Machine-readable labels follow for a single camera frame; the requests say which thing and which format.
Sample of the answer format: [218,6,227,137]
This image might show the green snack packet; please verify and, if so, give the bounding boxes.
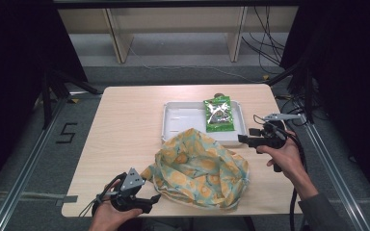
[202,94,236,134]

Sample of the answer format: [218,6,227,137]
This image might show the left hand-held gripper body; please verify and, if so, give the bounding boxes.
[110,167,146,213]

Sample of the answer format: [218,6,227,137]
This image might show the yellow green patterned cloth bag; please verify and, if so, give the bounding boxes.
[140,127,251,212]

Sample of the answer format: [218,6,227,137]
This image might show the dark curtain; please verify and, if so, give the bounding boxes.
[0,0,89,203]
[279,0,370,204]

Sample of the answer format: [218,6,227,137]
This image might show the black floor cables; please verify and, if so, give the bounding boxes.
[274,92,327,129]

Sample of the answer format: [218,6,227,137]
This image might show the person's left hand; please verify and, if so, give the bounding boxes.
[88,179,145,231]

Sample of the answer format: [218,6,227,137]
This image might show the white plastic tray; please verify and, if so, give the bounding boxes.
[160,100,249,148]

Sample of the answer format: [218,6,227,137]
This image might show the black metal stand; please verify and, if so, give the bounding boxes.
[40,66,101,130]
[265,59,316,125]

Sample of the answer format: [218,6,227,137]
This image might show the light wooden shelf unit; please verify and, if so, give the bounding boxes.
[57,5,300,64]

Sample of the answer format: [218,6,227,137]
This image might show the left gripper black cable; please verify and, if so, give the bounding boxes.
[78,171,129,218]

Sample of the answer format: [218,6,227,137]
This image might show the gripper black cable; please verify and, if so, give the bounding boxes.
[78,171,129,218]
[252,114,306,231]

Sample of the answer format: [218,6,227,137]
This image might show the person's right hand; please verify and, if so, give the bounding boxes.
[255,129,306,191]

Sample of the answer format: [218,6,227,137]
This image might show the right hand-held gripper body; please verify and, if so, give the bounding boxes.
[253,113,303,151]

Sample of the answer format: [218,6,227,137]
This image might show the bundle of black cables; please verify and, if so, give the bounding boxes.
[240,5,287,75]

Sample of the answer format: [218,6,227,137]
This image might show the aluminium floor rail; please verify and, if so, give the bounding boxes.
[0,90,104,231]
[297,110,370,231]

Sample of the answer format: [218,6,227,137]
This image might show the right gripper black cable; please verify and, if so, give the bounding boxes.
[252,114,306,231]

